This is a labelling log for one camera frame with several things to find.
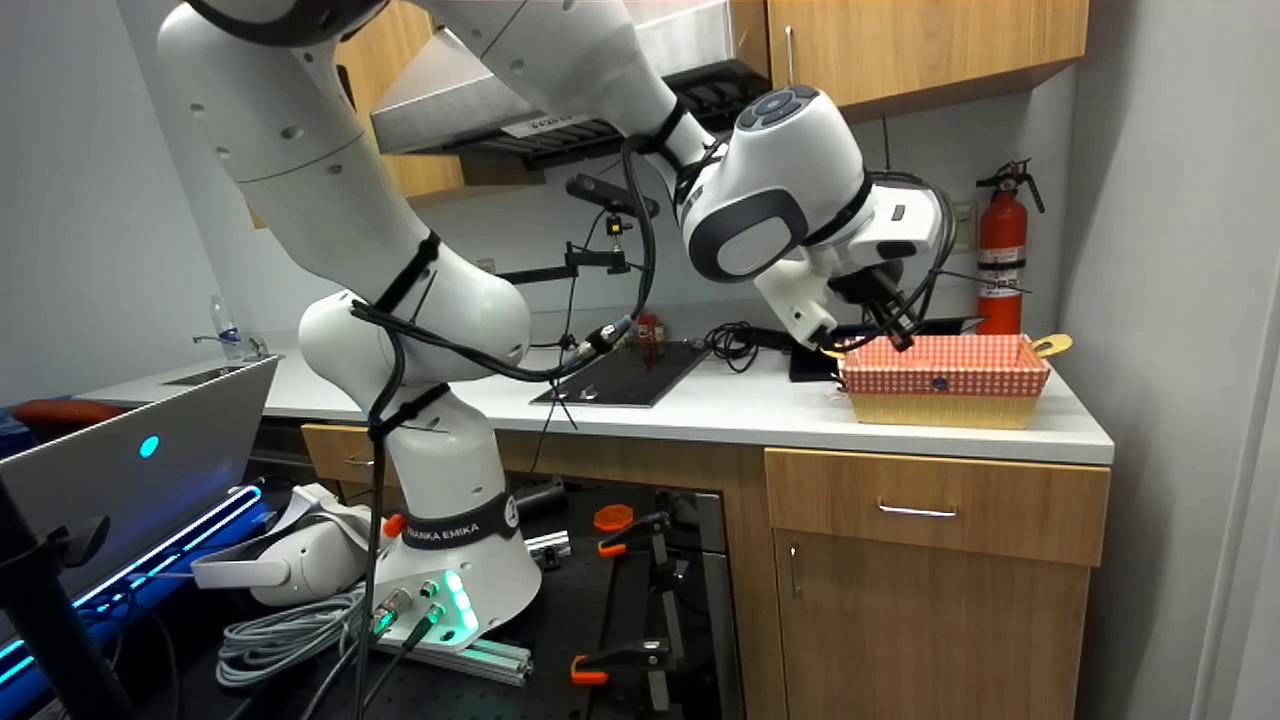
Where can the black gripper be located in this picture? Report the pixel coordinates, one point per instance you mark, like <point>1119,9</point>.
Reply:
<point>865,284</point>

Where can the wooden drawer white inside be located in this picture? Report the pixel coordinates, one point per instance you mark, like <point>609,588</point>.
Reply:
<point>935,501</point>

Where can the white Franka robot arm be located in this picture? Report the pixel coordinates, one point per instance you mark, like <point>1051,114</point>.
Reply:
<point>333,201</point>

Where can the black flat device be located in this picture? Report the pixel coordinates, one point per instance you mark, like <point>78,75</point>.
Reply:
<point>810,360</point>

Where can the red fire extinguisher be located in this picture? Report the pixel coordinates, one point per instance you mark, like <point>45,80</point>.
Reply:
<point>1000,267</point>

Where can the small red object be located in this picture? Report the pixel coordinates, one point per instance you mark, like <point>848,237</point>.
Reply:
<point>649,331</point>

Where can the wooden base cabinet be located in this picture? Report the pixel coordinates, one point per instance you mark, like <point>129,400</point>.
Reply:
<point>641,466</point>

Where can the wooden cabinet door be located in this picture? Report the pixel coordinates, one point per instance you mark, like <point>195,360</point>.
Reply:
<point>935,627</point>

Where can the orange black bar clamp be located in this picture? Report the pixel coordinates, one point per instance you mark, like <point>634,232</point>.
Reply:
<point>592,664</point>
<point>614,521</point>

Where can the white VR headset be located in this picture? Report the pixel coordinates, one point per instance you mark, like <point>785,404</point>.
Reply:
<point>284,563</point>

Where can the chrome faucet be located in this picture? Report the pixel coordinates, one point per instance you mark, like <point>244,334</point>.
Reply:
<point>221,334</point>

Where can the blue lit case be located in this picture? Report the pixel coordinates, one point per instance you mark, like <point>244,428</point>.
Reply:
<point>175,540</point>

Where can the grey laptop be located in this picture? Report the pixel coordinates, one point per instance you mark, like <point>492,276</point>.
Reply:
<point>121,466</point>

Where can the black tripod stand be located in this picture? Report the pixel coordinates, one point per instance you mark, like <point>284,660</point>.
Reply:
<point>40,615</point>

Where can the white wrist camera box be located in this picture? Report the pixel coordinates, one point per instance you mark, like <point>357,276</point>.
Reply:
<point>905,222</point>

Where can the beige wall switch plate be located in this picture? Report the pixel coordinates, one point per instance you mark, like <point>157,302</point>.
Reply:
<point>956,224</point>

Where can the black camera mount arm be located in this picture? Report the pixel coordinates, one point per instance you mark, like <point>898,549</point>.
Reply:
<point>545,269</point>

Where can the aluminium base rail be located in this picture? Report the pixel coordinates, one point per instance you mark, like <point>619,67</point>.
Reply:
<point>483,659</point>

